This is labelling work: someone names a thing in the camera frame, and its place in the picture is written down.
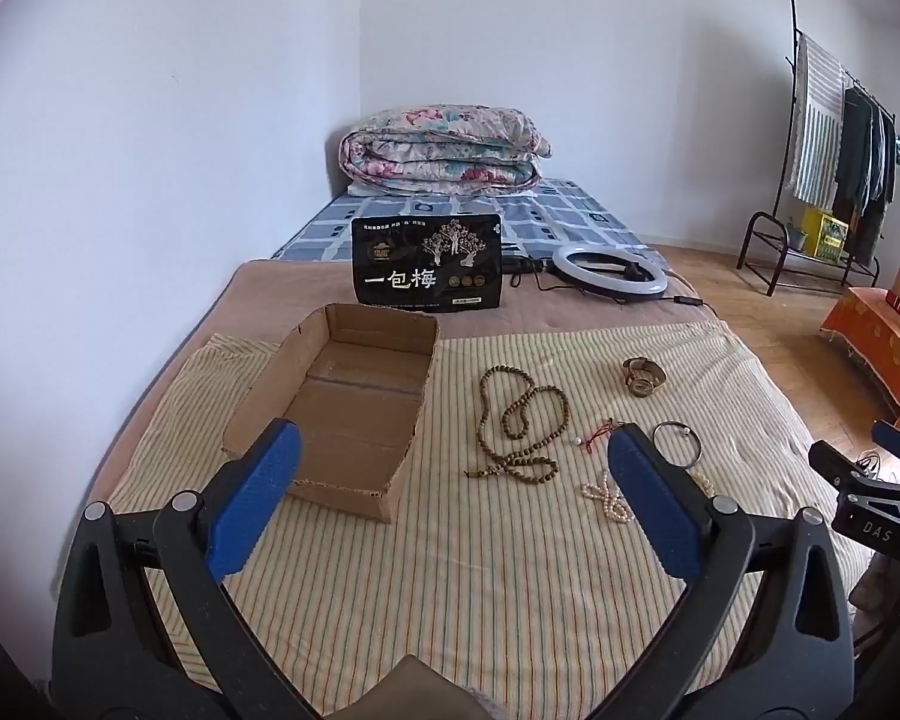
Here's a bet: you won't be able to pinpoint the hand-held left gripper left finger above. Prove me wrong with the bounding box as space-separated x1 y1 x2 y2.
52 418 323 720

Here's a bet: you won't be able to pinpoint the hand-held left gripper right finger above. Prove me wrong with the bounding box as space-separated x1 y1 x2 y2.
585 422 856 720

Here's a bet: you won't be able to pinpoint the red string bracelet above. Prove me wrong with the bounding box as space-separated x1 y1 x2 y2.
576 420 620 458

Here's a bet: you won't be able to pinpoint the wooden bead necklace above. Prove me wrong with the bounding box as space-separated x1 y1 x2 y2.
463 366 569 487

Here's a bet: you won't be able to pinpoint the cardboard box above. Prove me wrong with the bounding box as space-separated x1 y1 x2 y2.
223 304 440 524

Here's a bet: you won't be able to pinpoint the silver bangle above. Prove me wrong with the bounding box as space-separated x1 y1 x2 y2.
651 420 704 470

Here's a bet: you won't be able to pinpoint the orange cloth covered table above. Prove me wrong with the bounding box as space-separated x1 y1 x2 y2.
820 286 900 428

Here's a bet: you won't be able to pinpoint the yellow striped cloth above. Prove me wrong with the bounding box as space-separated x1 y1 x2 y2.
109 321 875 720

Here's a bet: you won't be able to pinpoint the yellow crate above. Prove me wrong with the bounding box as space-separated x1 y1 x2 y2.
799 206 852 262

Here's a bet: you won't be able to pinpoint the black power strip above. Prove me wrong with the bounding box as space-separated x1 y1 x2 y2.
501 253 548 290

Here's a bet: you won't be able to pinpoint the black snack bag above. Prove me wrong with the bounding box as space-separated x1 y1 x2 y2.
351 214 505 312

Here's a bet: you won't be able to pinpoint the blue checked bed sheet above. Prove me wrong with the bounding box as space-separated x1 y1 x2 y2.
270 178 672 271

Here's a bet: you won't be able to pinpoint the dark hanging clothes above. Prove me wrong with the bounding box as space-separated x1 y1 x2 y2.
832 86 900 263

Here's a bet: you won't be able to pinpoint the striped hanging towel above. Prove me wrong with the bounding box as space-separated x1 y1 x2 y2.
786 34 847 205

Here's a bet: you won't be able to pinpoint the folded floral quilt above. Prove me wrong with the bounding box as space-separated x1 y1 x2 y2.
337 103 552 197

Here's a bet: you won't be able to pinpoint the black metal clothes rack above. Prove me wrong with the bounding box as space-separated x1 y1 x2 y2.
736 0 900 297

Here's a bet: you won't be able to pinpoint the pearl bracelet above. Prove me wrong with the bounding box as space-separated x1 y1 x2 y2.
580 467 717 523

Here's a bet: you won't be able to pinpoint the brown strap wristwatch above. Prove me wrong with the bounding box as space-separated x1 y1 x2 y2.
621 357 667 397

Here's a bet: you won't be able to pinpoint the black ring light cable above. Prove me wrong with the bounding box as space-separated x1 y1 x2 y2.
532 270 722 310

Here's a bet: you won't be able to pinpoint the white ring light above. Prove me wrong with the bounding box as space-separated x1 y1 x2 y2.
551 244 670 297

